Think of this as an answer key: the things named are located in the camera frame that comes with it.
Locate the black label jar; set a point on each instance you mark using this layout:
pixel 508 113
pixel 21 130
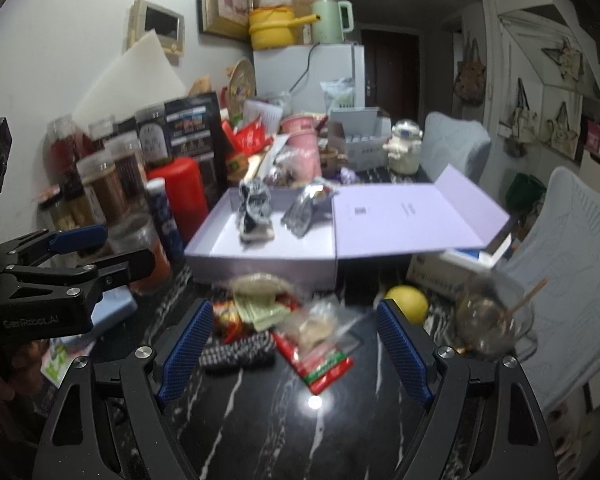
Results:
pixel 152 137

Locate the blue patterned tube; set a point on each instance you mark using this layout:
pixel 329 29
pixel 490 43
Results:
pixel 164 217

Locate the red snack packet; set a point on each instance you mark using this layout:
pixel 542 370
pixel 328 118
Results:
pixel 325 372

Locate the white blue carton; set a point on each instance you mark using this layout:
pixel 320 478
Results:
pixel 480 255

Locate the pale green paper packet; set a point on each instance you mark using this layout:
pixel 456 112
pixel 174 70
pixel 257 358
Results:
pixel 260 312

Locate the white fridge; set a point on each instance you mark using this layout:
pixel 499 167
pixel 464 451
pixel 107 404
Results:
pixel 280 70

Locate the dark filled plastic jar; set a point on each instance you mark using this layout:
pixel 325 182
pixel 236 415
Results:
pixel 127 165

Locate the white printed medicine box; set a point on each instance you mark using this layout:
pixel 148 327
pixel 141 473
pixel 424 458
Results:
pixel 440 275

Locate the red gold patterned packet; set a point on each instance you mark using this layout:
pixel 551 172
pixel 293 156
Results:
pixel 227 317

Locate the light blue box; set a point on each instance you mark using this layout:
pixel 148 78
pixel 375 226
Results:
pixel 115 310

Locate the dark wooden door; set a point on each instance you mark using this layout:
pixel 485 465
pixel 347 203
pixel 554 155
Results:
pixel 390 70

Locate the white tote bag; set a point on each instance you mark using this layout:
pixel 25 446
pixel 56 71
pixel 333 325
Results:
pixel 560 130
pixel 520 117

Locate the brown patterned tote bag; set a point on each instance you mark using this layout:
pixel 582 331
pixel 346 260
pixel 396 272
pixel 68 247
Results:
pixel 470 77

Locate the small brown mug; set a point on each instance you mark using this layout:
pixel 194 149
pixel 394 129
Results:
pixel 329 160

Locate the clear plastic cup orange label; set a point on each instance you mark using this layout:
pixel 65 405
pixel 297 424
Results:
pixel 140 240

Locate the pink cup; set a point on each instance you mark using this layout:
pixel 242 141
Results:
pixel 300 145

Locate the black white fabric bundle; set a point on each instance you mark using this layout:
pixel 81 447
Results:
pixel 255 205

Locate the clear lidded jar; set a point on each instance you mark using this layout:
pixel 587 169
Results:
pixel 101 130

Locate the person's left hand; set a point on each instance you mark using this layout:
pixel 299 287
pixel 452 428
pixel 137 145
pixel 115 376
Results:
pixel 27 365

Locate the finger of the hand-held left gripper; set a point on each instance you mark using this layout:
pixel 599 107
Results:
pixel 77 240
pixel 130 265

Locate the black printed box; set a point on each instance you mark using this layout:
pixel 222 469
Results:
pixel 195 130

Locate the green electric kettle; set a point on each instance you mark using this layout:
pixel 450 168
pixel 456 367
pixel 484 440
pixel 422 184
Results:
pixel 330 22

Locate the dark green bag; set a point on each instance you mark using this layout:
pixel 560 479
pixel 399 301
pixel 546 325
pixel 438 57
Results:
pixel 527 195

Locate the light blue covered chair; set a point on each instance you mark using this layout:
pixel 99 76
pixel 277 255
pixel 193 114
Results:
pixel 570 270
pixel 455 145

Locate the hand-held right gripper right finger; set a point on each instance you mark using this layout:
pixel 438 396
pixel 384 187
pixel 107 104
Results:
pixel 402 355

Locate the red canister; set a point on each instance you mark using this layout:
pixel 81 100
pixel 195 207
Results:
pixel 180 195

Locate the white carton with vials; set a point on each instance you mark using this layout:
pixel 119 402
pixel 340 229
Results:
pixel 365 152

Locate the green white bag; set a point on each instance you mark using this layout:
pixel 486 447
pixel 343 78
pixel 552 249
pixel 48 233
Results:
pixel 337 95

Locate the wall intercom panel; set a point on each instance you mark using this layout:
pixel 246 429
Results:
pixel 157 22

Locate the round woven plate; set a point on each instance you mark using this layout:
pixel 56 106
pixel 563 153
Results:
pixel 242 85

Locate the lavender cardboard box with lid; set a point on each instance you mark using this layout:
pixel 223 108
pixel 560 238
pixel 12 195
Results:
pixel 280 255

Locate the green white packet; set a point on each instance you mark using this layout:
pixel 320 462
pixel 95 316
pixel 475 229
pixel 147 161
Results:
pixel 55 362

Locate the red snack bags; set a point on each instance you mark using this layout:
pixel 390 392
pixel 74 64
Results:
pixel 247 140

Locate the silver foil packet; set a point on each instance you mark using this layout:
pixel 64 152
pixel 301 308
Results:
pixel 302 212

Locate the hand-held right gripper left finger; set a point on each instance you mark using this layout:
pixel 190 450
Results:
pixel 185 352

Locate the clear zip bag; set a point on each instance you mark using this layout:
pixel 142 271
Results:
pixel 315 327

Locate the white foam board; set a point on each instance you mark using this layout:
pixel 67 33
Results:
pixel 130 85

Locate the yellow lemon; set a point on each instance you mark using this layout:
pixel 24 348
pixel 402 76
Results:
pixel 410 302

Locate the brown filled plastic jar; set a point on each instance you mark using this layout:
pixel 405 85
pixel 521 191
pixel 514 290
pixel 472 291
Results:
pixel 102 187

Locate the red filled plastic jar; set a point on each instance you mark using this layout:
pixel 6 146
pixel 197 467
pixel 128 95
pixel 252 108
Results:
pixel 65 157

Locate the white astronaut figurine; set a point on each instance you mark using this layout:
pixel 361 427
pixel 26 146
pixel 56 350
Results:
pixel 402 147

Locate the yellow pot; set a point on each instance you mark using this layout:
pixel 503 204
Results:
pixel 272 27

